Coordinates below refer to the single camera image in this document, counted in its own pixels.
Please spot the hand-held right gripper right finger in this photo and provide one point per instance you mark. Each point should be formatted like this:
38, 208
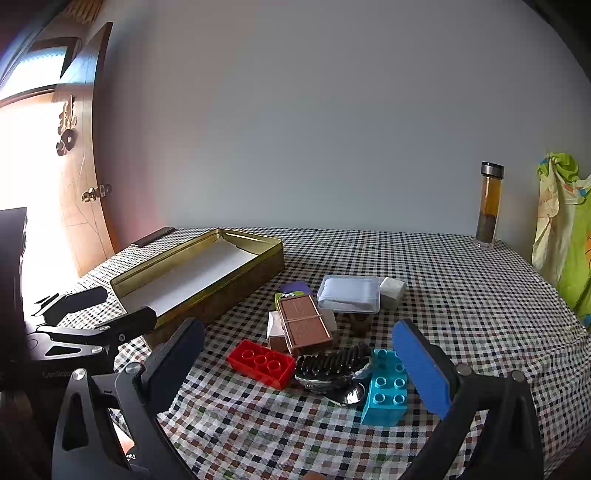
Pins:
422, 369

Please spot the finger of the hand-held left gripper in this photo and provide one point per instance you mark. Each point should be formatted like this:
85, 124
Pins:
83, 297
134, 321

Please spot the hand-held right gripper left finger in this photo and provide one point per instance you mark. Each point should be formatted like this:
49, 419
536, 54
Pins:
178, 364

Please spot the blue toy brick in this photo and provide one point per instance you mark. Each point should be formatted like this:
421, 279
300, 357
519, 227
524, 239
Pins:
383, 401

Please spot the wooden brush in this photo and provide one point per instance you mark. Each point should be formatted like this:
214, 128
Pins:
360, 323

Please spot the white charger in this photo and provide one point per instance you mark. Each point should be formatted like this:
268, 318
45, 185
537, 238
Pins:
391, 290

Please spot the gold metal tin box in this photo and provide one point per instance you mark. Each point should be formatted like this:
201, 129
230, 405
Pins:
231, 295

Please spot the black ridged object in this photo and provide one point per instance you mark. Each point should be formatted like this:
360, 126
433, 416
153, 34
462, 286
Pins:
323, 364

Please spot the red toy brick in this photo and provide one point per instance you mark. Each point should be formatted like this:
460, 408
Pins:
277, 376

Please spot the white cardboard box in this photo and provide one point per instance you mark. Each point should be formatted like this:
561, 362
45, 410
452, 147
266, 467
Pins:
273, 330

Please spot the clear plastic container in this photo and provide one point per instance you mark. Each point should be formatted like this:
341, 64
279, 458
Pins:
348, 293

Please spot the green football print box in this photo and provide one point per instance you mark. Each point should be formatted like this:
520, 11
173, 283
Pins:
280, 300

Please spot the brown case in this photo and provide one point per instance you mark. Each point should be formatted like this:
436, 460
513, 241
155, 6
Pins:
304, 330

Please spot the purple box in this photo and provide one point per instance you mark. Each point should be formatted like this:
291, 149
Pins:
298, 287

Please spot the white paper liner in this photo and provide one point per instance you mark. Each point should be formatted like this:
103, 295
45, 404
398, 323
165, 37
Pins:
194, 277

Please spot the shiny metal spoon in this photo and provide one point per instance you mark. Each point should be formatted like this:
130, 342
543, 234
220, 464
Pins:
351, 394

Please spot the dark rectangular panel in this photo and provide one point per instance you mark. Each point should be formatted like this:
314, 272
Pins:
13, 267

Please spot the checkered tablecloth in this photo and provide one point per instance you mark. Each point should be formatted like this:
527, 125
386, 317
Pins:
461, 300

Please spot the black remote control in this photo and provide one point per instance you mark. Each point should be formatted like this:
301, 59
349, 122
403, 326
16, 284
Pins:
152, 237

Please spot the wooden door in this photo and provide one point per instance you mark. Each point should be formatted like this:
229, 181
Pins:
83, 161

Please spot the dark door ornament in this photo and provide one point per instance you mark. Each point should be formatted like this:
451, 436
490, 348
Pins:
67, 124

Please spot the glass tea bottle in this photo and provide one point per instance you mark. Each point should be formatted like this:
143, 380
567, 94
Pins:
489, 203

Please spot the green printed cloth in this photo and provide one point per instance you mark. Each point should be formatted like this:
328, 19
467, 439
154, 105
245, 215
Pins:
572, 258

